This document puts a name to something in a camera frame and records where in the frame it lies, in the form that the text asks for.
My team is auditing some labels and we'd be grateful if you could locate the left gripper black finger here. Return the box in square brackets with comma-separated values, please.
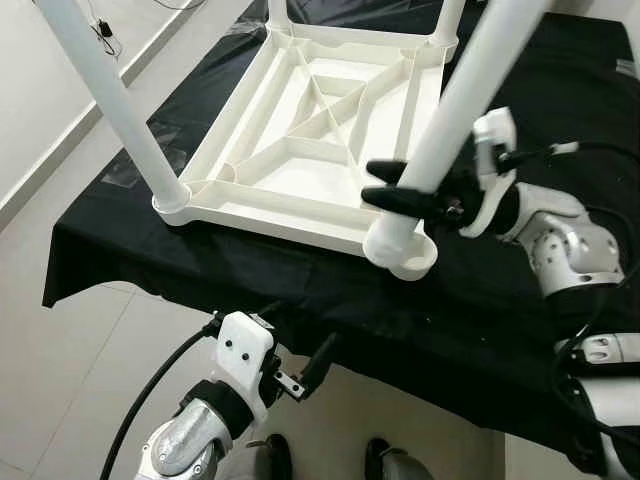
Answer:
[300, 332, 341, 393]

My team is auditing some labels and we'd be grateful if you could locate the white plastic table leg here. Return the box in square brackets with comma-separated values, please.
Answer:
[35, 0, 193, 213]
[438, 0, 469, 43]
[265, 0, 293, 36]
[362, 0, 551, 269]

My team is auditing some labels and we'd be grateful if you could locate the white plastic table top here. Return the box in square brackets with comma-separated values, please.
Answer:
[152, 25, 466, 283]

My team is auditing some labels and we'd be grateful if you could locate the black tablecloth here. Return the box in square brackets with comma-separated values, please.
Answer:
[42, 0, 640, 476]

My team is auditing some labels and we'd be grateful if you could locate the dark grey robot leg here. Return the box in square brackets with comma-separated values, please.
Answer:
[365, 438, 436, 480]

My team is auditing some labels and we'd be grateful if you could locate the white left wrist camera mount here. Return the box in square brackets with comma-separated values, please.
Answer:
[215, 310, 279, 421]

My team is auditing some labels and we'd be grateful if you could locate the black hanging wall cable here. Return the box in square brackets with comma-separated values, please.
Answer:
[85, 0, 126, 59]

